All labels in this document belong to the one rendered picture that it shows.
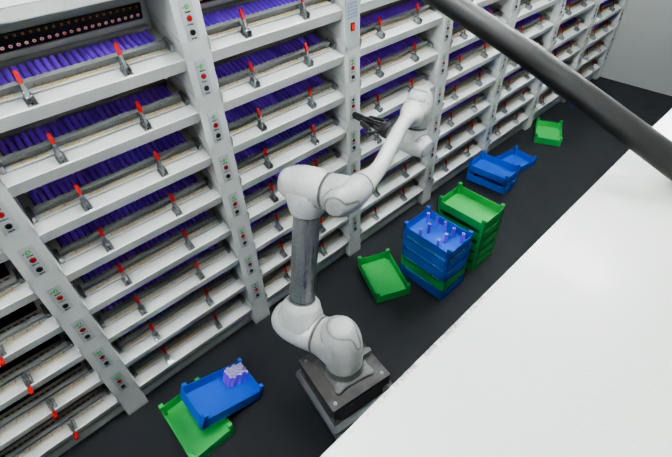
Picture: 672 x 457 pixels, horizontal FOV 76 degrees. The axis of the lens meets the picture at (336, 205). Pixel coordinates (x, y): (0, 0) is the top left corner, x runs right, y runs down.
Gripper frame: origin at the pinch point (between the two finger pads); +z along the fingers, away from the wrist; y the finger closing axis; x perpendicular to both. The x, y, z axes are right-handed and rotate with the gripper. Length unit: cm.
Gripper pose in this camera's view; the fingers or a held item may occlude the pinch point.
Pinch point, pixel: (359, 117)
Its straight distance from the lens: 210.4
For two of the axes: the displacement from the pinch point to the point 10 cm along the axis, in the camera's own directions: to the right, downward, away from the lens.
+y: 7.4, -4.6, 5.0
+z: -6.8, -4.5, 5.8
